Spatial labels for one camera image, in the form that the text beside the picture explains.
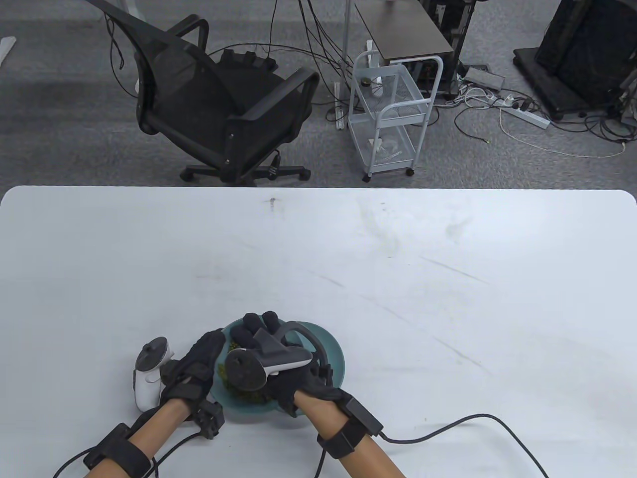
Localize black left forearm strap box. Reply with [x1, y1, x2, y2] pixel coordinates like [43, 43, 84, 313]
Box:
[82, 423, 152, 478]

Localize black equipment stand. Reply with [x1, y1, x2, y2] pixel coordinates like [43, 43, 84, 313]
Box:
[514, 0, 637, 121]

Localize grey white controller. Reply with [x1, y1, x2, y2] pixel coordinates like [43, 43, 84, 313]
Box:
[132, 337, 175, 412]
[224, 321, 333, 390]

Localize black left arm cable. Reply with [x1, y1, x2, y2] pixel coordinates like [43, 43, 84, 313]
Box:
[52, 446, 103, 478]

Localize black right forearm strap box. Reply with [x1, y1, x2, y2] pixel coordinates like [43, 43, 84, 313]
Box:
[317, 396, 385, 460]

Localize black forearm strap box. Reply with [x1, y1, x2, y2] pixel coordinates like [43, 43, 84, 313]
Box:
[82, 423, 152, 478]
[317, 396, 385, 460]

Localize brown side table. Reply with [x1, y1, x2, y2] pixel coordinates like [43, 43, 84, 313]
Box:
[354, 0, 455, 65]

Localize white power strip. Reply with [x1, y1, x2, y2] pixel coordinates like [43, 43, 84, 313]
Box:
[500, 106, 552, 130]

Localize person's right hand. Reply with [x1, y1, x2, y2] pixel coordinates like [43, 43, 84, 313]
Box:
[234, 311, 350, 418]

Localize white metal strips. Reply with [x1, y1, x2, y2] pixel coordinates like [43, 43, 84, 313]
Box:
[332, 82, 346, 131]

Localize teal plate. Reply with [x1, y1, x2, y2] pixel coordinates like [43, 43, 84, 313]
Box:
[296, 322, 346, 396]
[209, 319, 299, 424]

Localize person's right forearm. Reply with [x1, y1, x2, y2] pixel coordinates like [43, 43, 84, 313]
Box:
[295, 391, 405, 478]

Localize white wire trolley cart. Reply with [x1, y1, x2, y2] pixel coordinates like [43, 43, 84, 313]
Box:
[347, 51, 443, 182]

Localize pile of green mung beans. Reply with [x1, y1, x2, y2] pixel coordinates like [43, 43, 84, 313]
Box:
[216, 341, 269, 406]

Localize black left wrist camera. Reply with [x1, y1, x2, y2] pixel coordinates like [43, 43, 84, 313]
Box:
[192, 401, 224, 440]

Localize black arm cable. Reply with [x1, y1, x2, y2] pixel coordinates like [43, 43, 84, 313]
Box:
[52, 446, 103, 478]
[314, 412, 550, 478]

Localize person's left hand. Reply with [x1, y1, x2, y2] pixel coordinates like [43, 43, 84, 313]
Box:
[160, 329, 227, 414]

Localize black mesh office chair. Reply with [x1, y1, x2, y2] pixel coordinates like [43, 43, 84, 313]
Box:
[86, 0, 320, 188]

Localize black metal frame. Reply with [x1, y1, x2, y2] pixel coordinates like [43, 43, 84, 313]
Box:
[420, 0, 482, 98]

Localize grey floor box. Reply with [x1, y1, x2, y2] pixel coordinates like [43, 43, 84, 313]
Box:
[463, 67, 506, 92]

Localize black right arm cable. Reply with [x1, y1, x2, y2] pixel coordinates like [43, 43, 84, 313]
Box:
[314, 412, 550, 478]

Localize person's left forearm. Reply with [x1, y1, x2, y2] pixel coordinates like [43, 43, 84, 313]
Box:
[102, 398, 191, 478]

